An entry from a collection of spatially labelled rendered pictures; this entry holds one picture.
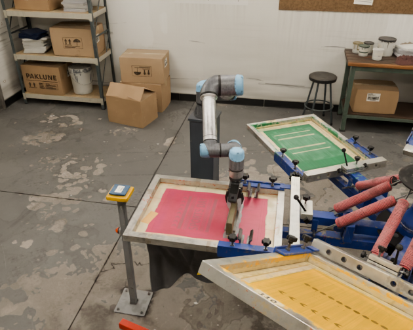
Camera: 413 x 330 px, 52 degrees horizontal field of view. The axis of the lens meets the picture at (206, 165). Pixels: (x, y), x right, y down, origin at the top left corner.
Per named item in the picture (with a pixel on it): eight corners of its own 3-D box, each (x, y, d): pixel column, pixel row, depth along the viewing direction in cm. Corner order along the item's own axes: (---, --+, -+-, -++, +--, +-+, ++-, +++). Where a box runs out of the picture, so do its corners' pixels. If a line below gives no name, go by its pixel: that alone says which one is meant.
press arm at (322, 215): (299, 222, 222) (299, 215, 219) (299, 215, 227) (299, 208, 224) (333, 226, 219) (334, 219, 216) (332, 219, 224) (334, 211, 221)
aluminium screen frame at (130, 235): (122, 240, 216) (122, 234, 214) (156, 179, 265) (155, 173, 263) (280, 261, 203) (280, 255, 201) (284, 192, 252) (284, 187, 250)
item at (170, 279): (153, 293, 241) (147, 235, 220) (155, 287, 244) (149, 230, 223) (233, 304, 234) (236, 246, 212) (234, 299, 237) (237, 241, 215)
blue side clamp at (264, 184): (232, 192, 254) (233, 183, 251) (233, 188, 259) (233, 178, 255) (283, 198, 250) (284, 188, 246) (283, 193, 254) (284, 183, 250)
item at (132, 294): (113, 311, 295) (94, 199, 245) (124, 288, 313) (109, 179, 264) (143, 317, 291) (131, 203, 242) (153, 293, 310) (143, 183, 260)
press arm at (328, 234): (176, 227, 239) (176, 219, 236) (179, 220, 244) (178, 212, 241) (410, 256, 219) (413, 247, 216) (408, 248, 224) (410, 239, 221)
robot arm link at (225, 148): (219, 138, 226) (221, 148, 217) (240, 138, 227) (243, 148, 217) (219, 151, 231) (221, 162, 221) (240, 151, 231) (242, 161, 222)
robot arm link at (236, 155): (243, 145, 217) (245, 153, 209) (242, 164, 222) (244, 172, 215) (228, 145, 216) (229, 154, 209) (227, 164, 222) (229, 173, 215)
